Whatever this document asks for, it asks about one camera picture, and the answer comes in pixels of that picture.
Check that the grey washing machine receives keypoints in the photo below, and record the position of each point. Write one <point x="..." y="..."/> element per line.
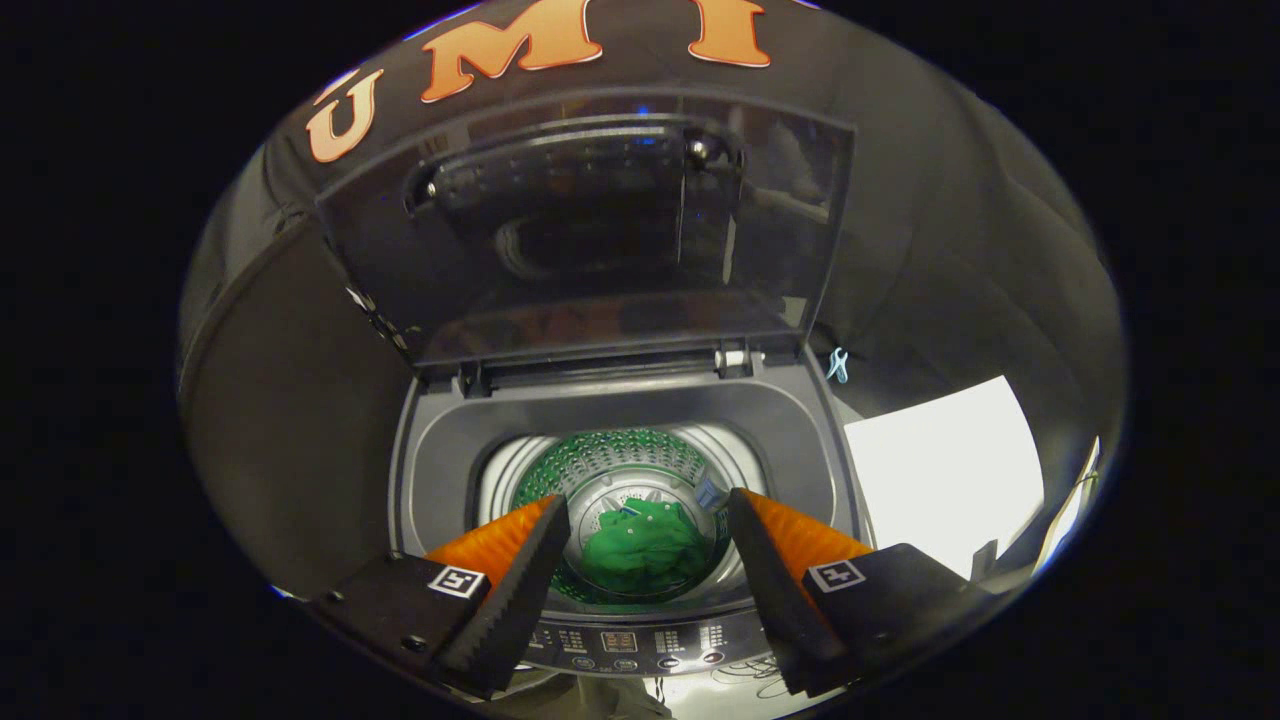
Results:
<point x="440" y="450"/>

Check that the green polo shirt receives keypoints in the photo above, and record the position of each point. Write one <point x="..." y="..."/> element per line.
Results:
<point x="640" y="555"/>

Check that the dark washing machine lid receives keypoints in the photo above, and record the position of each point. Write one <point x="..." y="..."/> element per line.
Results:
<point x="600" y="300"/>

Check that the light blue clip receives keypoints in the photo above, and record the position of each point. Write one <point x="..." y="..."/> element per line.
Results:
<point x="838" y="366"/>

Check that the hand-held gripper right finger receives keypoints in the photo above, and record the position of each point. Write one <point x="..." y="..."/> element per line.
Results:
<point x="785" y="610"/>

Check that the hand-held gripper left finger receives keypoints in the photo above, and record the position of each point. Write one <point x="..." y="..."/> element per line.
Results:
<point x="510" y="610"/>

